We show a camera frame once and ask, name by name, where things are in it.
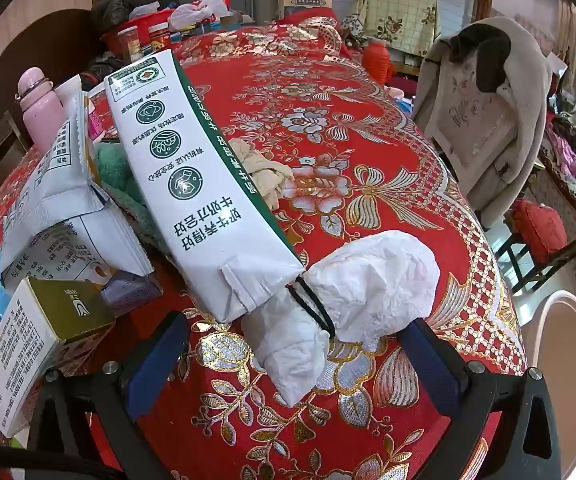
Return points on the blue tissue pack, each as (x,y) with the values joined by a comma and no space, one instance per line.
(405,105)

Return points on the small dark wooden chair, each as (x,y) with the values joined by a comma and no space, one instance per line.
(567,255)

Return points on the beige fleece coat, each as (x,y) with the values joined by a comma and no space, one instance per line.
(467,125)

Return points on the beige cardboard box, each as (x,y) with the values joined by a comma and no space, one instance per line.
(303,7)

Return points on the floral sofa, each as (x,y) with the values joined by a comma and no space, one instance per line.
(557,180)

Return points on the green cloth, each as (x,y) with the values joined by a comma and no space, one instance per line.
(113,170)

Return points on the gold white small carton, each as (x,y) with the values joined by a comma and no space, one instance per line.
(18,350)

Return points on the red cushion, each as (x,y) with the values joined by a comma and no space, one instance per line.
(540,225)

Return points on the beige trash bin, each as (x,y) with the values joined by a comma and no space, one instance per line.
(562,360)

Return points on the red plastic basket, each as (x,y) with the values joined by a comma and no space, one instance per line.
(140,22)

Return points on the white green milk carton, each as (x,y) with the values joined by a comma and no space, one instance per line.
(168,160)

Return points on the beige curtain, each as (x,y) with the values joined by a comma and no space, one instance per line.
(567,15)

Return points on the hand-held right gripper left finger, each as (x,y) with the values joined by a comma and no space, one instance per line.
(160,360)

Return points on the red thermos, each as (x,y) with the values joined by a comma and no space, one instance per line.
(377,62)

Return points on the yellow floral cover cloth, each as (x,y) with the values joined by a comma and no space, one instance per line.
(397,15)

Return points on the beige crumpled cloth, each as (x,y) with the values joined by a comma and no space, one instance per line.
(263,170)

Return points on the red floral tablecloth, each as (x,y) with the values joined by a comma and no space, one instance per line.
(367,160)

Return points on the red lid jar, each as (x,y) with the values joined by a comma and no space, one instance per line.
(129,45)
(160,40)

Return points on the pink water bottle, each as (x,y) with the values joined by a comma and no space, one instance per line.
(40,115)

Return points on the white snack packet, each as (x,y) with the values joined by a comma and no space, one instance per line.
(68,230)

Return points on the black plastic bag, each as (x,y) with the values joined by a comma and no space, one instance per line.
(123,7)

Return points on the purple packet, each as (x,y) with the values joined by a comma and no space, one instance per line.
(133,292)

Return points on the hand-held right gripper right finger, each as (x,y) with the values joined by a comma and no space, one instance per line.
(430,365)

